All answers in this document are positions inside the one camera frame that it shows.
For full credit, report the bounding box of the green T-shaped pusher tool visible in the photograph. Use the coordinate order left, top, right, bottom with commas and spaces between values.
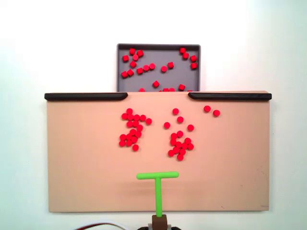
136, 171, 180, 230

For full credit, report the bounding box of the grey tray container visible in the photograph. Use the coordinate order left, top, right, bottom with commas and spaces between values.
116, 43, 201, 92

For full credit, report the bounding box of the beige rectangular board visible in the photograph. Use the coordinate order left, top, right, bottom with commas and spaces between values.
45, 90, 272, 213

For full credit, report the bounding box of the red white black cable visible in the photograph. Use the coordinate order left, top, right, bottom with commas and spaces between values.
71, 219, 128, 230

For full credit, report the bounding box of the black edge rail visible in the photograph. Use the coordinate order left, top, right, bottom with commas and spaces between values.
188, 92, 272, 102
44, 92, 129, 102

